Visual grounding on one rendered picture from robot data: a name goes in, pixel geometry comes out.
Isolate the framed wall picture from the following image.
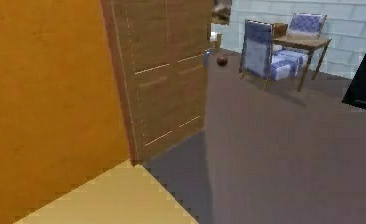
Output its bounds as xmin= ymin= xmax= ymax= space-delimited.
xmin=211 ymin=0 xmax=233 ymax=26

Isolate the black cabinet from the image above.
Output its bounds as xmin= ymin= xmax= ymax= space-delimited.
xmin=341 ymin=35 xmax=366 ymax=112

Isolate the brown wooden room door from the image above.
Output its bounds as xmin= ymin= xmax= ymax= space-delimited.
xmin=100 ymin=0 xmax=214 ymax=165

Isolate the blue patterned wooden chair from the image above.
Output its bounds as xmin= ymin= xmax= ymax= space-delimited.
xmin=238 ymin=19 xmax=309 ymax=92
xmin=286 ymin=12 xmax=328 ymax=40

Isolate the brown wooden table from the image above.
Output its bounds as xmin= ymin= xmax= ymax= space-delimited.
xmin=272 ymin=33 xmax=333 ymax=93

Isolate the brown box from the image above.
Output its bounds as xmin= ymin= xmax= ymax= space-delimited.
xmin=272 ymin=22 xmax=289 ymax=39

